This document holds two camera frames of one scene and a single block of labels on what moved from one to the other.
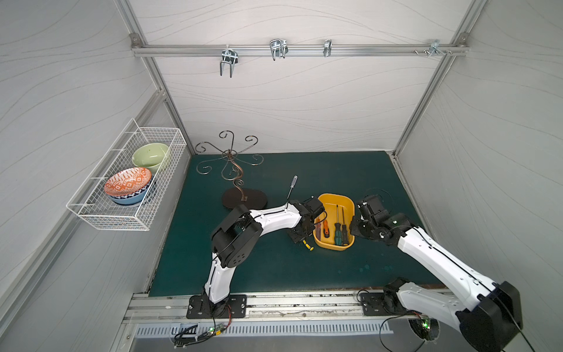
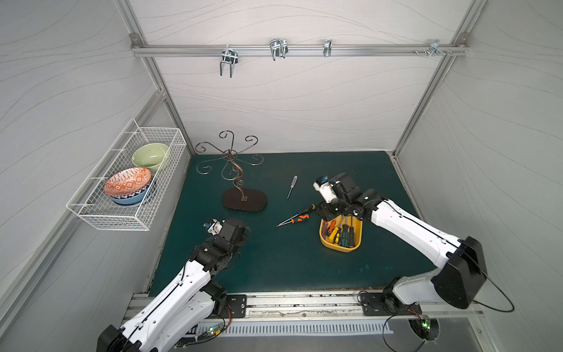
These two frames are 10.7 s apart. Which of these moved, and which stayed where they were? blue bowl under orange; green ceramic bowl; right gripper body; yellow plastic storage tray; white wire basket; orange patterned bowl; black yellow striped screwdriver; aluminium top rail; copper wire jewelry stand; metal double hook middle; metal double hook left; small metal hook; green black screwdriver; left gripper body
Moved: left gripper body; black yellow striped screwdriver; right gripper body; yellow plastic storage tray; green black screwdriver
Stayed: metal double hook left; orange patterned bowl; blue bowl under orange; small metal hook; metal double hook middle; white wire basket; aluminium top rail; green ceramic bowl; copper wire jewelry stand
